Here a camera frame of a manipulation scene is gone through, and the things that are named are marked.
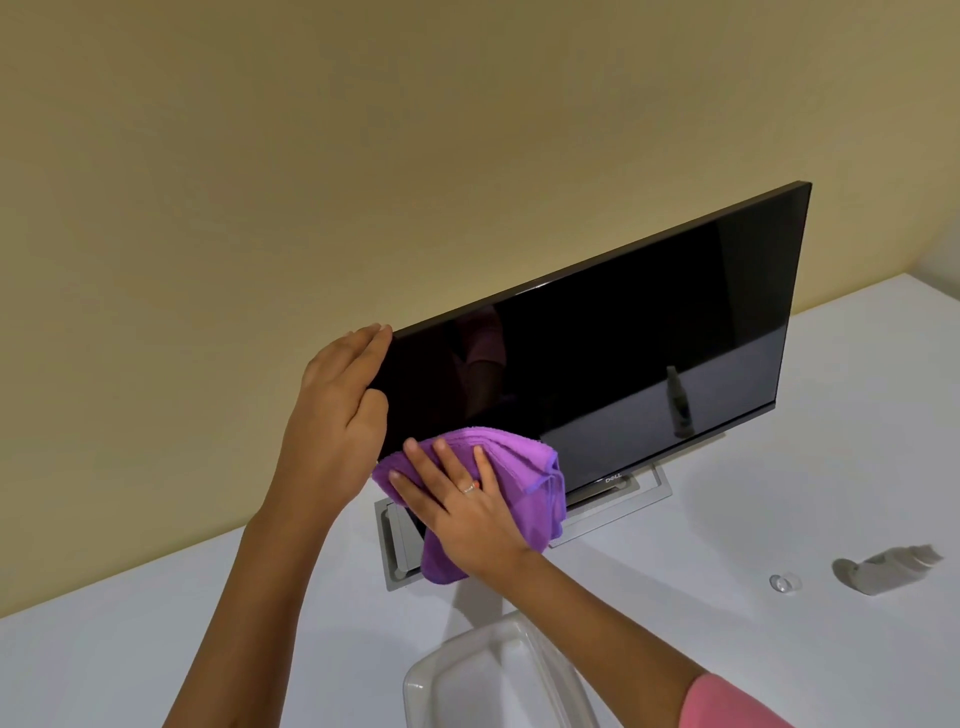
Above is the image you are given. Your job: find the person's left hand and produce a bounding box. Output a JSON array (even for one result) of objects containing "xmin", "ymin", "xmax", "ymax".
[{"xmin": 258, "ymin": 323, "xmax": 395, "ymax": 526}]

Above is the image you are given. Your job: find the clear plastic container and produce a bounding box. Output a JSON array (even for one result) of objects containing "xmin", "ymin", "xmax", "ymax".
[{"xmin": 402, "ymin": 611, "xmax": 601, "ymax": 728}]

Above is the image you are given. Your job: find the person's left forearm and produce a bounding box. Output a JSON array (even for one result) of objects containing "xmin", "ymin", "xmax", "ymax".
[{"xmin": 163, "ymin": 503, "xmax": 335, "ymax": 728}]

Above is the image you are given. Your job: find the pink shirt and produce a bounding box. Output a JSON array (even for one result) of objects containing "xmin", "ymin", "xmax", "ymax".
[{"xmin": 678, "ymin": 672, "xmax": 796, "ymax": 728}]

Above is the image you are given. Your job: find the grey desk cable box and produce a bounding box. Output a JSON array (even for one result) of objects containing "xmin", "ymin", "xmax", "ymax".
[{"xmin": 373, "ymin": 496, "xmax": 429, "ymax": 592}]

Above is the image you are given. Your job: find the purple microfiber cloth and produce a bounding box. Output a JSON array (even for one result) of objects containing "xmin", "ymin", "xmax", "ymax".
[{"xmin": 372, "ymin": 425, "xmax": 568, "ymax": 586}]

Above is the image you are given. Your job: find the person's right forearm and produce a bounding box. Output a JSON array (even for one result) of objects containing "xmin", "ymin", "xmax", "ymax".
[{"xmin": 498, "ymin": 549, "xmax": 710, "ymax": 728}]

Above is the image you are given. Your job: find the small white spray bottle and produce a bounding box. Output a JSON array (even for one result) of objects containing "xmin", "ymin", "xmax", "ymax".
[{"xmin": 854, "ymin": 545, "xmax": 946, "ymax": 598}]

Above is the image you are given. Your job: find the person's right hand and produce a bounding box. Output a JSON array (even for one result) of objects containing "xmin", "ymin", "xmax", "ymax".
[{"xmin": 388, "ymin": 437, "xmax": 538, "ymax": 583}]

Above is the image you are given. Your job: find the black Dell monitor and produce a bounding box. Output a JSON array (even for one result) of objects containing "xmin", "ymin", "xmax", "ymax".
[{"xmin": 367, "ymin": 179, "xmax": 814, "ymax": 498}]

